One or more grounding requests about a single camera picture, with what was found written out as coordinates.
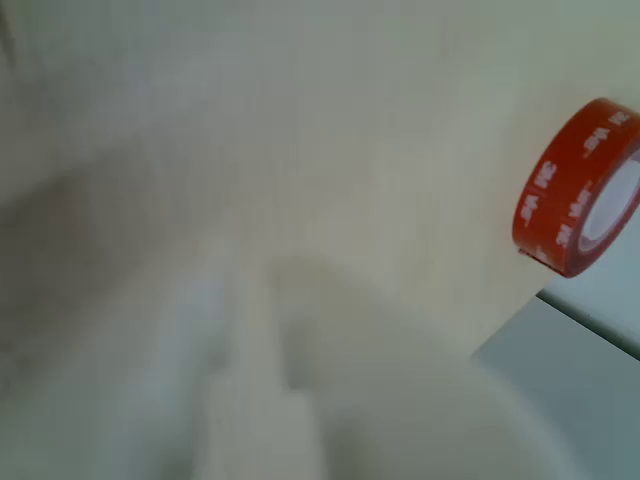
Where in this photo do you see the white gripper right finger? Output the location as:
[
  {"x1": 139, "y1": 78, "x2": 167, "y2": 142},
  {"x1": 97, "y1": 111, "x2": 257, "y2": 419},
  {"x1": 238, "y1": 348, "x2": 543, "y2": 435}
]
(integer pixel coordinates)
[{"x1": 319, "y1": 319, "x2": 581, "y2": 480}]

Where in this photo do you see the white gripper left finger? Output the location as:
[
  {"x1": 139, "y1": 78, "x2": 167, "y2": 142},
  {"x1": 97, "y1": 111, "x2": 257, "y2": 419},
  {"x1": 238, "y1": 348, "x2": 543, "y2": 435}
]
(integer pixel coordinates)
[{"x1": 189, "y1": 239, "x2": 321, "y2": 480}]

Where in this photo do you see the small red tape roll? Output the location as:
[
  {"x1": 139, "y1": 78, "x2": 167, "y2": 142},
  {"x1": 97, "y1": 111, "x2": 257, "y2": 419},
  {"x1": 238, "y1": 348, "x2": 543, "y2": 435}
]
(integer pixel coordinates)
[{"x1": 511, "y1": 96, "x2": 640, "y2": 279}]

